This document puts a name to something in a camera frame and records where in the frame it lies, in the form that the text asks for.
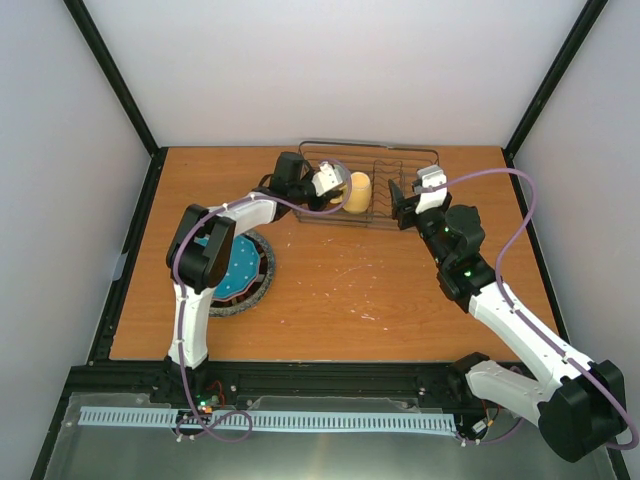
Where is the yellow mug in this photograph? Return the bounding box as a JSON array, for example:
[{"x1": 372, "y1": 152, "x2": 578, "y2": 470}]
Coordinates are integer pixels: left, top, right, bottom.
[{"x1": 343, "y1": 172, "x2": 372, "y2": 214}]

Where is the black wire dish rack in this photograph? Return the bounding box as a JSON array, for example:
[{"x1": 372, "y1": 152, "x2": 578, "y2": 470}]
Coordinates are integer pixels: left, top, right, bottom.
[{"x1": 296, "y1": 140, "x2": 440, "y2": 230}]

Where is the blue dotted plate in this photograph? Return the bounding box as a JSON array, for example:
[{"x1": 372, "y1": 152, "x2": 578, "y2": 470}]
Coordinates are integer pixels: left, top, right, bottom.
[{"x1": 180, "y1": 235, "x2": 261, "y2": 302}]

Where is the pink plate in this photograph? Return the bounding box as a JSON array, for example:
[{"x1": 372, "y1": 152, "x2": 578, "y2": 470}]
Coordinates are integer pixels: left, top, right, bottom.
[{"x1": 212, "y1": 273, "x2": 265, "y2": 303}]

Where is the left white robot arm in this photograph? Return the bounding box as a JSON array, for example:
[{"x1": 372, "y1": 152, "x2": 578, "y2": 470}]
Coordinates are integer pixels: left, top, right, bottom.
[{"x1": 166, "y1": 152, "x2": 352, "y2": 403}]

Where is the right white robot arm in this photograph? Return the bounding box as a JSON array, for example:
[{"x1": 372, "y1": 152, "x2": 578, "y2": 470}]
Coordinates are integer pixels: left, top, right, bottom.
[{"x1": 388, "y1": 181, "x2": 630, "y2": 462}]

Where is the grey speckled large plate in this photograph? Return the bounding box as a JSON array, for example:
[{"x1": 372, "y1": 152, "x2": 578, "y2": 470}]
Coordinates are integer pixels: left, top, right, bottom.
[{"x1": 209, "y1": 230, "x2": 276, "y2": 318}]

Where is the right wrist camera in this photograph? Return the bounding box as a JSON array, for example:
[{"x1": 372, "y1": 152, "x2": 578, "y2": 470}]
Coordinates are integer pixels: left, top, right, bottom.
[{"x1": 414, "y1": 165, "x2": 448, "y2": 215}]

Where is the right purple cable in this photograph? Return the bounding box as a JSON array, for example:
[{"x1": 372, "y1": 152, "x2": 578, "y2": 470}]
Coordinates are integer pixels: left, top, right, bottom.
[{"x1": 417, "y1": 167, "x2": 640, "y2": 450}]

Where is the purple cable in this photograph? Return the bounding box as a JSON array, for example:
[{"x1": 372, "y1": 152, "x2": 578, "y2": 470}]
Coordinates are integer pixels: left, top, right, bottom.
[
  {"x1": 169, "y1": 159, "x2": 354, "y2": 442},
  {"x1": 417, "y1": 167, "x2": 640, "y2": 450}
]

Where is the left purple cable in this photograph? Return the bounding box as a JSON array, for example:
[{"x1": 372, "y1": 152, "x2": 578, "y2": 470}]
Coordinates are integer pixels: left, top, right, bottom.
[{"x1": 169, "y1": 159, "x2": 354, "y2": 442}]

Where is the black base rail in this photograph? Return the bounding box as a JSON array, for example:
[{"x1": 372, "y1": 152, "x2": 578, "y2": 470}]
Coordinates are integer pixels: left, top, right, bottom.
[{"x1": 63, "y1": 360, "x2": 489, "y2": 413}]

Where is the right black frame post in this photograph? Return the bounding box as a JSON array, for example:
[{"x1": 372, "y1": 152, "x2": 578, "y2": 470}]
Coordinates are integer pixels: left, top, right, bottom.
[{"x1": 503, "y1": 0, "x2": 609, "y2": 156}]

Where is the black frame post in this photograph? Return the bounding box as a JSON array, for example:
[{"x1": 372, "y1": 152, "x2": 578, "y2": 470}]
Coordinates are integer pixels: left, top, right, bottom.
[
  {"x1": 62, "y1": 0, "x2": 161, "y2": 156},
  {"x1": 503, "y1": 0, "x2": 609, "y2": 156}
]

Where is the left black frame post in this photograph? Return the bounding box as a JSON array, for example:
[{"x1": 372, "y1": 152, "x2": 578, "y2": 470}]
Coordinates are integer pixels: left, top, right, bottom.
[{"x1": 62, "y1": 0, "x2": 161, "y2": 156}]

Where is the light blue cable duct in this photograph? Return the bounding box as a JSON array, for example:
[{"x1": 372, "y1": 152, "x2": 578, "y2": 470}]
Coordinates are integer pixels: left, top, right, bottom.
[{"x1": 77, "y1": 406, "x2": 457, "y2": 436}]

